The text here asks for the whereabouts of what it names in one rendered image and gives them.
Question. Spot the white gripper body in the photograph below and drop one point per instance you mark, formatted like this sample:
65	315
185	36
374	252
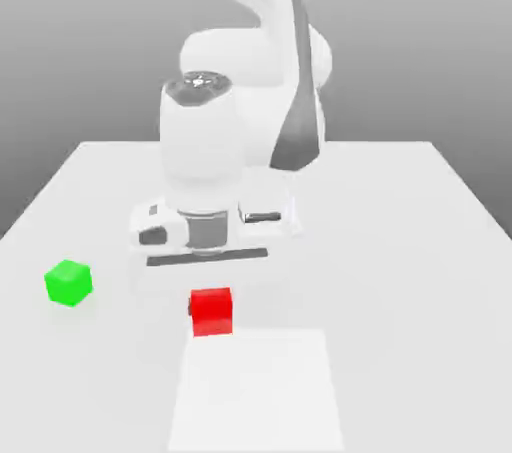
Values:
208	256

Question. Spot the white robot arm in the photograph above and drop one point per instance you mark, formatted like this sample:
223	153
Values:
200	149

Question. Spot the small red cube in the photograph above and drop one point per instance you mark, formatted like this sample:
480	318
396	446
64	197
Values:
212	311

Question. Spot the small green cube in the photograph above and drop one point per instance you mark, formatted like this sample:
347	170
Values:
68	283

